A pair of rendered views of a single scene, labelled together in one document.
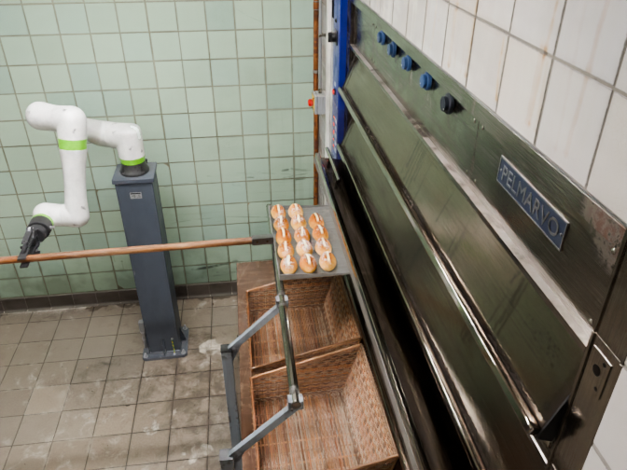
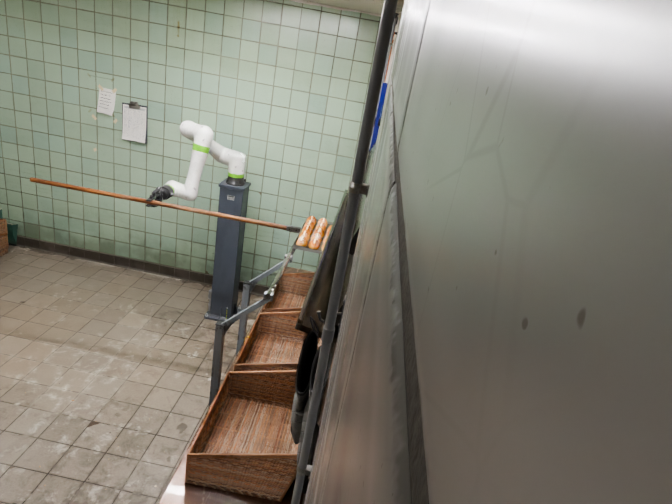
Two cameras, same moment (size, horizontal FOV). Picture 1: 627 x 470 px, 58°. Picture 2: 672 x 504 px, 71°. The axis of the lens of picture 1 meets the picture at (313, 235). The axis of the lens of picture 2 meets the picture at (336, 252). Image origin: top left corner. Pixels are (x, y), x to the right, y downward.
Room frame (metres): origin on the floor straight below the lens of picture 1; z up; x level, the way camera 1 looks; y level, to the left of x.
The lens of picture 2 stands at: (-0.77, -0.56, 2.26)
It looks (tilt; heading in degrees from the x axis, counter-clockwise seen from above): 22 degrees down; 10
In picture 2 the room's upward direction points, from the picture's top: 10 degrees clockwise
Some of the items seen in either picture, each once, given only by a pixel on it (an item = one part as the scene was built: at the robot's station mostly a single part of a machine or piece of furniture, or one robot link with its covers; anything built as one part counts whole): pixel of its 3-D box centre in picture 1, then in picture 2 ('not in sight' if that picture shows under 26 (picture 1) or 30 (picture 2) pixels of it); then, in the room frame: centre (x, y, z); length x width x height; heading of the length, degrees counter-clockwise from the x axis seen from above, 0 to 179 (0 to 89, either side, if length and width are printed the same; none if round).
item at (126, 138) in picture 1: (127, 142); (235, 163); (2.66, 0.94, 1.36); 0.16 x 0.13 x 0.19; 70
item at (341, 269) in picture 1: (315, 236); (327, 236); (2.03, -0.01, 1.19); 0.55 x 0.36 x 0.03; 8
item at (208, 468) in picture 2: not in sight; (261, 420); (0.84, -0.09, 0.72); 0.56 x 0.49 x 0.28; 9
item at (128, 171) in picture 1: (134, 160); (237, 178); (2.71, 0.93, 1.23); 0.26 x 0.15 x 0.06; 9
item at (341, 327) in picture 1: (299, 324); (305, 298); (2.02, 0.07, 0.72); 0.56 x 0.49 x 0.28; 8
